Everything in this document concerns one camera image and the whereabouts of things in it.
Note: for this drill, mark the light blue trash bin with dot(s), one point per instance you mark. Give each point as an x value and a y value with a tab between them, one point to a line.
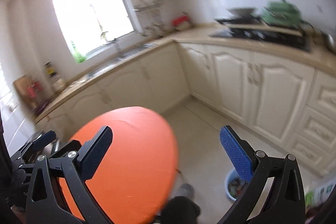
233	185

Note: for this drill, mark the green electric cooker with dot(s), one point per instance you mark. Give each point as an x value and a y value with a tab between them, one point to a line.
281	13

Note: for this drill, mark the grey slipper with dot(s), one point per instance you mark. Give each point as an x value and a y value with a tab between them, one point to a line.
186	190

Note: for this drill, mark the dark trouser leg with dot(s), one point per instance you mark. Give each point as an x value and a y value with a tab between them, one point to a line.
180	210

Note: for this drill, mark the grey bowl on rack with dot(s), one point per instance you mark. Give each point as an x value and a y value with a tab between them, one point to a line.
242	12

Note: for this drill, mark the black gas stove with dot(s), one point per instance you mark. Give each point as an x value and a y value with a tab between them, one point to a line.
254	29

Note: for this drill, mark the stainless steel sink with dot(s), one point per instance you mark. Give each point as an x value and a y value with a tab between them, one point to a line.
118	58

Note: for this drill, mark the green dish soap bottle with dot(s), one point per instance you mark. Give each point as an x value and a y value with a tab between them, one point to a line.
78	57

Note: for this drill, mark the yellow label sauce bottle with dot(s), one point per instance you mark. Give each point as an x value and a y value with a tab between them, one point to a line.
50	70

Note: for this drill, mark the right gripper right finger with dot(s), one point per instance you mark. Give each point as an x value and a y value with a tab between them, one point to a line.
285	202

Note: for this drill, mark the red lidded bowl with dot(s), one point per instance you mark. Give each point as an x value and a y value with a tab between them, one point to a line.
182	23

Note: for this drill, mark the red utensil rack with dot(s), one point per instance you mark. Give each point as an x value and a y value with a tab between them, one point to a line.
40	100

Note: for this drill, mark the wall utensil rail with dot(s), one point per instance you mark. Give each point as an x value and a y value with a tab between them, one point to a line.
155	27

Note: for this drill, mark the white green paper pack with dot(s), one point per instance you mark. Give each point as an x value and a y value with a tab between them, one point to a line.
318	193

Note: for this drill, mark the wooden cutting board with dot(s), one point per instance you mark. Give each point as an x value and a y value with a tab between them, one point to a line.
21	86

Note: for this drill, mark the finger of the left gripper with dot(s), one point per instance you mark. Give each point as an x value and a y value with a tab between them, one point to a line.
43	140
73	145

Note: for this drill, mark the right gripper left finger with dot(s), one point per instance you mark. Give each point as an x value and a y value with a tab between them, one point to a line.
72	201

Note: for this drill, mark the kitchen window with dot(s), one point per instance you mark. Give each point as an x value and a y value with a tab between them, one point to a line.
83	21

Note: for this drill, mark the cream lower cabinets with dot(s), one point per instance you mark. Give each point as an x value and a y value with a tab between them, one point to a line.
286	96

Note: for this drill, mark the large clear jar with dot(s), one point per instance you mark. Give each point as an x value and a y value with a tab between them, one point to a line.
58	84

